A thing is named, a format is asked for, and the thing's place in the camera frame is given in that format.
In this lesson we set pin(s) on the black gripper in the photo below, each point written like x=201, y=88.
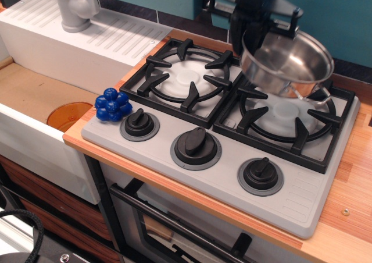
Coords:
x=256, y=18

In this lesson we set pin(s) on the stainless steel pan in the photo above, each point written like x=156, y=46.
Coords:
x=289, y=67

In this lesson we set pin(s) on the blue toy blueberry cluster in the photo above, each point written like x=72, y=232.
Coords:
x=112, y=105

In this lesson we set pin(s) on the black middle stove knob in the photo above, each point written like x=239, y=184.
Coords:
x=196, y=150

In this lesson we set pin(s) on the black stove knob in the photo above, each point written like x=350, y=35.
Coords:
x=196, y=150
x=260, y=177
x=139, y=126

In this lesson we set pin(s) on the black left stove knob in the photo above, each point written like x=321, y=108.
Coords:
x=139, y=126

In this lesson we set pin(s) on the black right stove knob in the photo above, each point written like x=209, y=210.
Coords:
x=260, y=177

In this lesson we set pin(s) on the grey toy stove top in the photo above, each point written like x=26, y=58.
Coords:
x=296, y=208

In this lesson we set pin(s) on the black left burner grate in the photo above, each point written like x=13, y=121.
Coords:
x=184, y=83

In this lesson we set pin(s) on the black burner grate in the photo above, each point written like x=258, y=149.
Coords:
x=304, y=133
x=184, y=83

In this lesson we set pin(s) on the black right burner grate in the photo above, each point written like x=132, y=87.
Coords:
x=304, y=133

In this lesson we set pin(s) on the grey toy faucet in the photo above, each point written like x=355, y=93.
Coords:
x=76, y=14

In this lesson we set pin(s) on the white toy sink unit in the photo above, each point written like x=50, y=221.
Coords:
x=44, y=67

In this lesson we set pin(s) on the wooden drawer fronts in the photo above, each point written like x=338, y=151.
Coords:
x=66, y=217

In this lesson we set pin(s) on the oven door with black handle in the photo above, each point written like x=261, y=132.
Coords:
x=167, y=229

